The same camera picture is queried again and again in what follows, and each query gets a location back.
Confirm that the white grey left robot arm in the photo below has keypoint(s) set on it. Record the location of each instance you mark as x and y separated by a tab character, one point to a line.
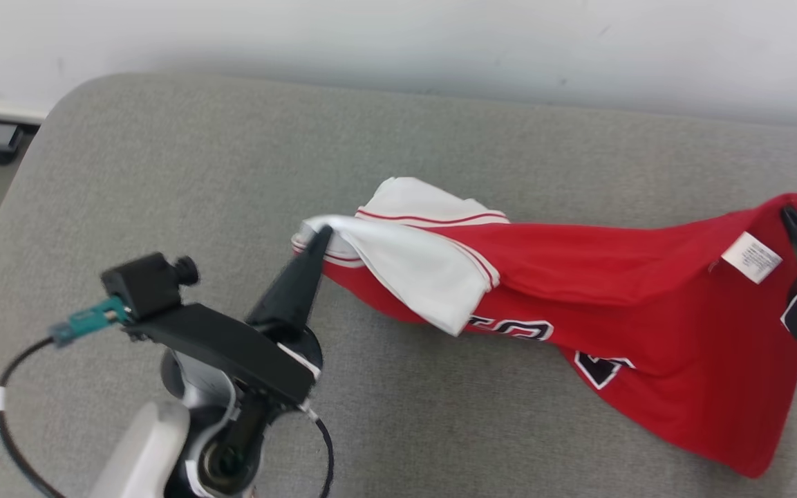
142	449

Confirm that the grey fabric sofa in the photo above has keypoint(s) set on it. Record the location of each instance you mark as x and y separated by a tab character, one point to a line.
163	173

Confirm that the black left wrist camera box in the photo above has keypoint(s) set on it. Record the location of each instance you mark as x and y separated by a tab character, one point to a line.
142	283

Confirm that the red jersey with white label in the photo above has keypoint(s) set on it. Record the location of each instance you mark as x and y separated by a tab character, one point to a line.
612	277

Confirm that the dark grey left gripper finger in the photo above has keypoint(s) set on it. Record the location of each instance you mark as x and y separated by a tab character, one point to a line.
287	297

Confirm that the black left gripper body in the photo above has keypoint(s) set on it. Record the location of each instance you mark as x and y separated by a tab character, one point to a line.
232	346

